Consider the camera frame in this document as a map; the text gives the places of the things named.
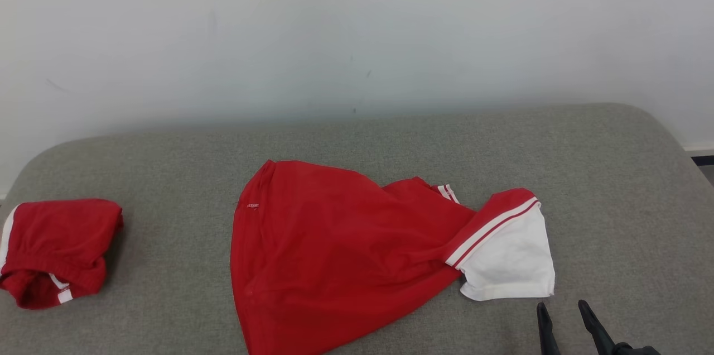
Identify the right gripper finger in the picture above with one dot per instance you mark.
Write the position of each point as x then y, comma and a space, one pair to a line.
546, 338
597, 332

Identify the red basketball jersey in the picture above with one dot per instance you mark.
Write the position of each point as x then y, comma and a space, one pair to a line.
334, 243

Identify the red garment white trim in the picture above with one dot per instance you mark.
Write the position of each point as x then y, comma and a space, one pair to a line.
56, 238

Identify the white and black baseboard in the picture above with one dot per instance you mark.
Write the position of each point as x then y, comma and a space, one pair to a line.
704, 159

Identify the grey fabric sofa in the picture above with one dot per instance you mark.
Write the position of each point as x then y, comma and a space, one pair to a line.
390, 137

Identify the right black wrist camera box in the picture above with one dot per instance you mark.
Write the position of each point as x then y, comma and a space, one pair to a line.
636, 350

